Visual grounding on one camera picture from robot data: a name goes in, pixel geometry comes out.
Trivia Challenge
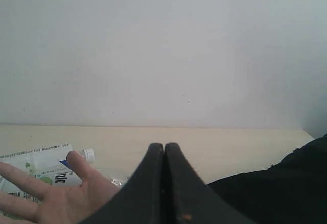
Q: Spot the clear bottle blue-white label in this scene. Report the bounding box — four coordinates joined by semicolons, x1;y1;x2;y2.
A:
1;144;95;203

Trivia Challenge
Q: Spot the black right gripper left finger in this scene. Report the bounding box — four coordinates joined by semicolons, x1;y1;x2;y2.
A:
82;143;164;224

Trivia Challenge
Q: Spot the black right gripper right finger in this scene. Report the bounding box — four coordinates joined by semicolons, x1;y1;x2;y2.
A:
165;143;253;223

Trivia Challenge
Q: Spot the person's bare hand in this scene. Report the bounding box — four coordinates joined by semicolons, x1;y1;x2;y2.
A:
1;151;119;223

